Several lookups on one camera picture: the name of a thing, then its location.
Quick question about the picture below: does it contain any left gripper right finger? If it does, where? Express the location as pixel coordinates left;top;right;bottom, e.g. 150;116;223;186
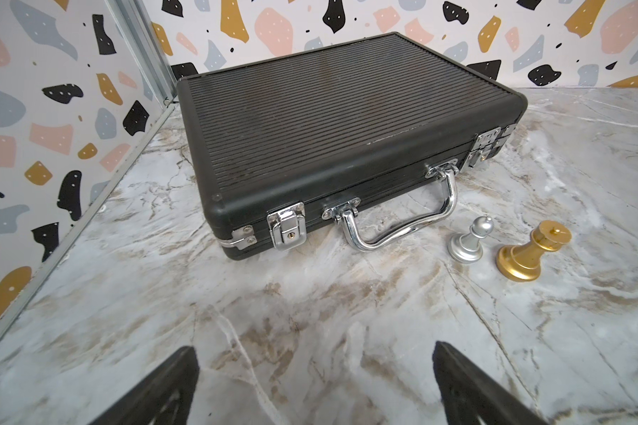
432;341;545;424

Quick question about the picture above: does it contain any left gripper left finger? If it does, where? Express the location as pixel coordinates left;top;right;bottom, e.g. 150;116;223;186
93;346;200;424

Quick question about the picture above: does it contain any small tan round piece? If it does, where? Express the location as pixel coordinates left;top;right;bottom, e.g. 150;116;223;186
496;220;572;282

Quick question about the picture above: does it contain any silver chess pawn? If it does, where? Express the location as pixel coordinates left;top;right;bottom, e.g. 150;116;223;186
448;215;494;264

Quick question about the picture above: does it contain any black briefcase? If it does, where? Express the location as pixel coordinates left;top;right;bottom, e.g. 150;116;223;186
177;33;528;260

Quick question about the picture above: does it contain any aluminium corner post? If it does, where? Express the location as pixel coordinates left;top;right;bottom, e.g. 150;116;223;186
106;0;177;107

